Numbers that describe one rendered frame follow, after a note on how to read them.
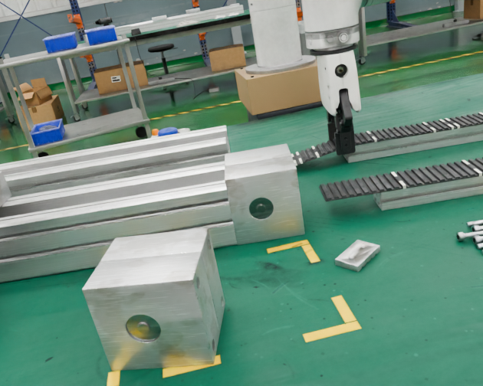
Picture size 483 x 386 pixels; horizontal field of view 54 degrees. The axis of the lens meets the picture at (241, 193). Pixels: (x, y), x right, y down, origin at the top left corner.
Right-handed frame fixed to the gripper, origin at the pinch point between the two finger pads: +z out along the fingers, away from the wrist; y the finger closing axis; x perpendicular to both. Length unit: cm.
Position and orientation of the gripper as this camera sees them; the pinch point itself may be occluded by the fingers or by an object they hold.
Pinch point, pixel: (340, 138)
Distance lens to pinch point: 84.4
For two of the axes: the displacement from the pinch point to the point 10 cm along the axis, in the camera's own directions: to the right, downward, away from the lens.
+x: -9.9, 1.7, 0.3
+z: 1.7, 9.0, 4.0
